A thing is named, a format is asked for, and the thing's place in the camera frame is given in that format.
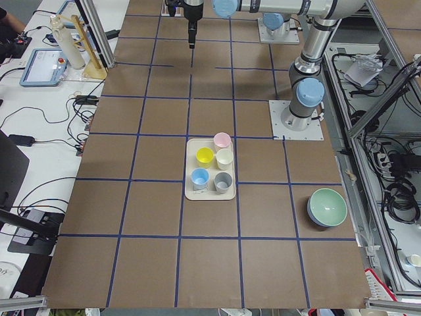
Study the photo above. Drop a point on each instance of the yellow plastic cup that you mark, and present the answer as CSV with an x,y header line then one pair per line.
x,y
204,157

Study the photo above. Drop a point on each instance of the light blue plastic cup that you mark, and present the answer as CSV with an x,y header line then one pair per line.
x,y
200,178

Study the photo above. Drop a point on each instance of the green and blue stacked bowls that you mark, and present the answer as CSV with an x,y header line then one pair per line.
x,y
327,208

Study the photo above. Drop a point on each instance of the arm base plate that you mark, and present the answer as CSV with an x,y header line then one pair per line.
x,y
286,126
291,39

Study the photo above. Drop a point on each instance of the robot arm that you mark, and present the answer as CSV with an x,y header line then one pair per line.
x,y
326,16
277,24

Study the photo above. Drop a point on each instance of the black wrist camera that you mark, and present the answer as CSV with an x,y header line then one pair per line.
x,y
171,6

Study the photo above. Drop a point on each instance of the pink plastic cup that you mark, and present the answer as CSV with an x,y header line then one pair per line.
x,y
221,140

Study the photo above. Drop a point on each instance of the grey plastic cup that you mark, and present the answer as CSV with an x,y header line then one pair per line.
x,y
223,182

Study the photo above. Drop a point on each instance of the wooden mug tree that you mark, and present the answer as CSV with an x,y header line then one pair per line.
x,y
93,68

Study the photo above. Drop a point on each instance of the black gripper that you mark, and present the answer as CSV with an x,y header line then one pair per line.
x,y
192,13

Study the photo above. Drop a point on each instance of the pale cream plastic cup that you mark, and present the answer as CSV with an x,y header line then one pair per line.
x,y
224,158

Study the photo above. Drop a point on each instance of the blue teach pendant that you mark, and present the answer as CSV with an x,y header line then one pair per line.
x,y
45,68

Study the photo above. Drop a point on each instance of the cream plastic tray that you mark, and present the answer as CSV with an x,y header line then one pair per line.
x,y
210,192

